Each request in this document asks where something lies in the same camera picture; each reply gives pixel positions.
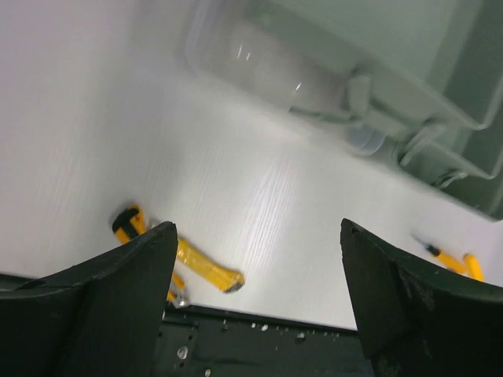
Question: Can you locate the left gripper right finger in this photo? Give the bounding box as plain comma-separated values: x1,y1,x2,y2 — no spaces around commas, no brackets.
340,218,502,376

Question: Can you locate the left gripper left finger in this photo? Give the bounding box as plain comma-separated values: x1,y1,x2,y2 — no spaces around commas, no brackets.
1,221,178,376

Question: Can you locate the yellow handled screwdriver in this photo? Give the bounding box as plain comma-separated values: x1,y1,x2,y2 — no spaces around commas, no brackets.
463,253,484,282

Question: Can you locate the yellow black utility knife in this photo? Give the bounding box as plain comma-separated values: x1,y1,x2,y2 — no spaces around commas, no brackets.
111,204,190,309

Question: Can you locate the green toolbox with clear lid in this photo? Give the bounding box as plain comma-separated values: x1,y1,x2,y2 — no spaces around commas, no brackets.
185,1,502,221

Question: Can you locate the orange handled screwdriver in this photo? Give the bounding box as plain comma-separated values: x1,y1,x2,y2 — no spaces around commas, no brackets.
411,235,467,274

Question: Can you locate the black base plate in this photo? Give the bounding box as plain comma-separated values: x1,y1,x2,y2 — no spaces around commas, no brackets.
150,306,374,377

